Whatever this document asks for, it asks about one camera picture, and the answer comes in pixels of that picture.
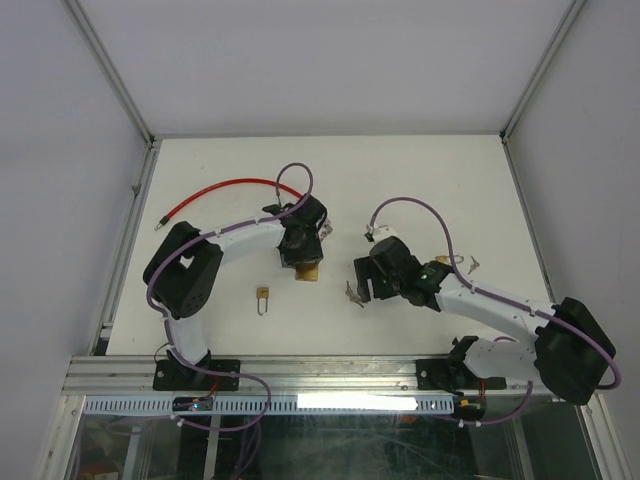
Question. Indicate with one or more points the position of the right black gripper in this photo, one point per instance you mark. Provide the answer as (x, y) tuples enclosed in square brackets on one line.
[(364, 268)]

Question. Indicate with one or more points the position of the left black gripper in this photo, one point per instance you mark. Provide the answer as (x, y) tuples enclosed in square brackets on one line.
[(312, 254)]

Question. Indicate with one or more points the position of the large brass padlock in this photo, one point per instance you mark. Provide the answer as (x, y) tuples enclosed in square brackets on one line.
[(307, 272)]

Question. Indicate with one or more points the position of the silver key bunch front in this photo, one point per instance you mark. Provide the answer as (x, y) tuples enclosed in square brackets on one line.
[(353, 296)]

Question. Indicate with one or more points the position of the silver key pair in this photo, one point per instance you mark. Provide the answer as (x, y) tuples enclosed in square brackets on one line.
[(325, 230)]

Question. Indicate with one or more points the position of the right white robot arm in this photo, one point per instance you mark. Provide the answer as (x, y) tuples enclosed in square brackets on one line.
[(559, 345)]

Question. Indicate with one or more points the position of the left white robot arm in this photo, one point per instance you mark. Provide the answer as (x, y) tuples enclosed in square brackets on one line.
[(181, 274)]

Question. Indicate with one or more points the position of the small brass padlock long shackle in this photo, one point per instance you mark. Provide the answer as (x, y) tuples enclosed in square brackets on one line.
[(262, 300)]

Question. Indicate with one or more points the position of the small brass padlock right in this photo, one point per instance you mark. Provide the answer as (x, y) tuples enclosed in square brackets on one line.
[(450, 260)]

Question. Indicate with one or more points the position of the silver keys far right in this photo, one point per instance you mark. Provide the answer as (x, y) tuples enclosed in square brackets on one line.
[(474, 265)]

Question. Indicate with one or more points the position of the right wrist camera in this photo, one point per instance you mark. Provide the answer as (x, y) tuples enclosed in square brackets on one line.
[(377, 233)]

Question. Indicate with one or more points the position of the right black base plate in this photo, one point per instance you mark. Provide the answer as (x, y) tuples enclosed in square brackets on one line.
[(435, 375)]

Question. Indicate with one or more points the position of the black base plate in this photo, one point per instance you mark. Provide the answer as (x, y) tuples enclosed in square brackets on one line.
[(171, 375), (435, 375)]

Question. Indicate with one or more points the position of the left aluminium frame post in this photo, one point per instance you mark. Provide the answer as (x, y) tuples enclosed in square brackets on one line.
[(92, 40)]

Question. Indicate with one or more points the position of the aluminium frame post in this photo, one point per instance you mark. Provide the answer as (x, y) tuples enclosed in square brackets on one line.
[(92, 40), (561, 32)]

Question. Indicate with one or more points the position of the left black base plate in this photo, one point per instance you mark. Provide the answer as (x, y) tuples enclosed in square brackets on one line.
[(171, 375)]

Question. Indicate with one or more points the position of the white slotted cable duct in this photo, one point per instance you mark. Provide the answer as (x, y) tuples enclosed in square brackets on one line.
[(299, 404)]

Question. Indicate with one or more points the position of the aluminium mounting rail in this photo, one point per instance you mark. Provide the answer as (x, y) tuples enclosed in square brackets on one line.
[(121, 375)]

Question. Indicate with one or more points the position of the right aluminium frame post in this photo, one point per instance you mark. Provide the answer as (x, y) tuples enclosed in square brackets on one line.
[(561, 32)]

